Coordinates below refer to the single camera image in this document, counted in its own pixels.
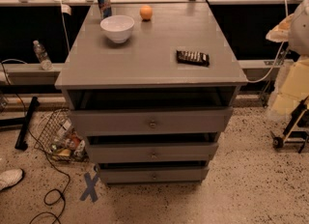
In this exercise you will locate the black metal bar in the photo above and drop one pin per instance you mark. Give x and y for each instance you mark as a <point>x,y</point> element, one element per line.
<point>20,142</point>

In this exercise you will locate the black wheeled cart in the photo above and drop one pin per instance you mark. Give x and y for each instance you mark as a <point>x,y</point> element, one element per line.
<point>290,135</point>

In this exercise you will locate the blue energy drink can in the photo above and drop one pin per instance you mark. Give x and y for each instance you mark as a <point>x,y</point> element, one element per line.
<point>104,8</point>

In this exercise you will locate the bottom grey drawer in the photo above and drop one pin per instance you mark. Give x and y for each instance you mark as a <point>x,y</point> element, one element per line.
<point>178,174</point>

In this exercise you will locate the orange fruit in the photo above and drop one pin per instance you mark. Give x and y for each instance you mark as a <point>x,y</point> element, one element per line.
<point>146,12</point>

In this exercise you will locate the white shoe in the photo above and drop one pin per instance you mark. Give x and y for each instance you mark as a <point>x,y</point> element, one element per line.
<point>10,178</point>

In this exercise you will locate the top grey drawer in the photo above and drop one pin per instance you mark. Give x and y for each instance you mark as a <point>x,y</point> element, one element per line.
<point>124,122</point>

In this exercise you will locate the grey drawer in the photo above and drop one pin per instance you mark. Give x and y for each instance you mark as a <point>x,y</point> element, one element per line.
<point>155,152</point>
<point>178,174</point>
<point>124,122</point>

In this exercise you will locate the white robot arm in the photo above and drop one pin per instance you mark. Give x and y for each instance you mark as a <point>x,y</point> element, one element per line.
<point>292,81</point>

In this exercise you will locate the middle grey drawer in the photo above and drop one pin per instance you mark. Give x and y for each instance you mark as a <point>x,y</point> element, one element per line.
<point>155,152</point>

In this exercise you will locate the clear plastic water bottle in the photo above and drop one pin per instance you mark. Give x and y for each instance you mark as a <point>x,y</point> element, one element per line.
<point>42,55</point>

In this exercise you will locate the wire basket with items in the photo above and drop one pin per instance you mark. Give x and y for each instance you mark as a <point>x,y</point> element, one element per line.
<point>59,139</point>

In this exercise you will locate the white ceramic bowl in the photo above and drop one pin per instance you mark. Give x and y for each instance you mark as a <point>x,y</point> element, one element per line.
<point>117,28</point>

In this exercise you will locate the blue tape cross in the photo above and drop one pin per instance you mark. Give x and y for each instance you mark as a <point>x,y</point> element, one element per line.
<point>90,190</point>

